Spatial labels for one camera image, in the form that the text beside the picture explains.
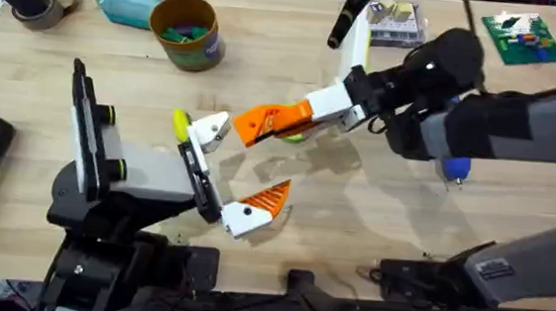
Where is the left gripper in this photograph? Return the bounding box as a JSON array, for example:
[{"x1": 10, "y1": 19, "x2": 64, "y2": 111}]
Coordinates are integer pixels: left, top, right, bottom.
[{"x1": 45, "y1": 97, "x2": 298, "y2": 257}]

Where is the yellow-green toy vegetable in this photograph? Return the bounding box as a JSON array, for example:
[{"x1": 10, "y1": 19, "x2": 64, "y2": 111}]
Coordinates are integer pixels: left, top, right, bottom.
[{"x1": 170, "y1": 108, "x2": 194, "y2": 145}]

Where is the blue electric screwdriver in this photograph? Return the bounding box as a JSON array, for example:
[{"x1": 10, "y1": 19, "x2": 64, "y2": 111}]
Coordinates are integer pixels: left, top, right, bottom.
[{"x1": 431, "y1": 154, "x2": 474, "y2": 191}]

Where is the grey tape roll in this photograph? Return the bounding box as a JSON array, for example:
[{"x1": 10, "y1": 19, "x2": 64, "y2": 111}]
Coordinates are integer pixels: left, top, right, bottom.
[{"x1": 10, "y1": 0, "x2": 83, "y2": 35}]

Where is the green board with blocks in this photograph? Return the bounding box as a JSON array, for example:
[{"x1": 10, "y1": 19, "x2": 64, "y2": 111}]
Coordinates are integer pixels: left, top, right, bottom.
[{"x1": 477, "y1": 8, "x2": 556, "y2": 70}]

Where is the brown tub with toys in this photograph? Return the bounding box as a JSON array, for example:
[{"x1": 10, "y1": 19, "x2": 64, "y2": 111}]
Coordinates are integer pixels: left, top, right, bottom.
[{"x1": 145, "y1": 0, "x2": 231, "y2": 75}]

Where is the left wrist upright plate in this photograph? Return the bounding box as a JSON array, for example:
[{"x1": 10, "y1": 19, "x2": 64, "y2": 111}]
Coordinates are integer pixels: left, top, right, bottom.
[{"x1": 61, "y1": 58, "x2": 137, "y2": 205}]

